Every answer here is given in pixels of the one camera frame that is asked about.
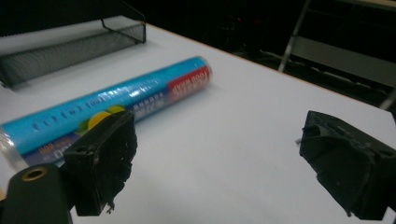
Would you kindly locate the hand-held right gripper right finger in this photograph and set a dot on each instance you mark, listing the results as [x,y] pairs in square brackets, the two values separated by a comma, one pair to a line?
[348,174]

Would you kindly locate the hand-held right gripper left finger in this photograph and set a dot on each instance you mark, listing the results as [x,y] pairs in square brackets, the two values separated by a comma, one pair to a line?
[99,165]

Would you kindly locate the blue cling film roll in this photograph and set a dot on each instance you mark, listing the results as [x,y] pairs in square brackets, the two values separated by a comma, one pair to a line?
[102,109]

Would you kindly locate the black mesh desk tray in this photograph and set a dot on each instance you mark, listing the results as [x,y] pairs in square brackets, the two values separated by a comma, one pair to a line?
[68,46]

